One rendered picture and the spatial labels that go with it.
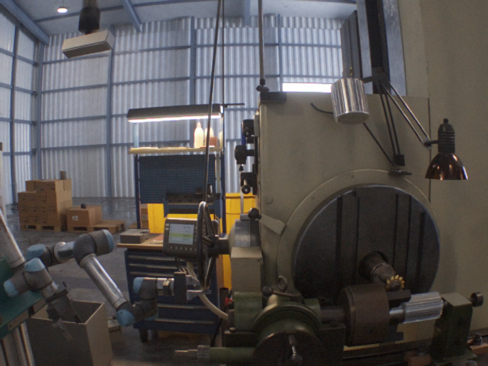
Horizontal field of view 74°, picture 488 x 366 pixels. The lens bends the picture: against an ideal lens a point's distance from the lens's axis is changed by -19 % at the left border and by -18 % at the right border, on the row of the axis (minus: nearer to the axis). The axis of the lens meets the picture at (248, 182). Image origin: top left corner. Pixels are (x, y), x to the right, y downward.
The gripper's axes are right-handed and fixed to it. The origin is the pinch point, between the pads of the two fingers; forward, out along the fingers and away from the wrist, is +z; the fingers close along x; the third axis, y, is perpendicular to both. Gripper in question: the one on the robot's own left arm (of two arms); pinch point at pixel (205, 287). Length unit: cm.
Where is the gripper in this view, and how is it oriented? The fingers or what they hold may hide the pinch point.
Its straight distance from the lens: 165.7
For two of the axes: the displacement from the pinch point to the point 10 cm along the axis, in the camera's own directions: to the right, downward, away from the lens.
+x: 0.2, 9.9, -1.2
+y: -0.1, 1.2, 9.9
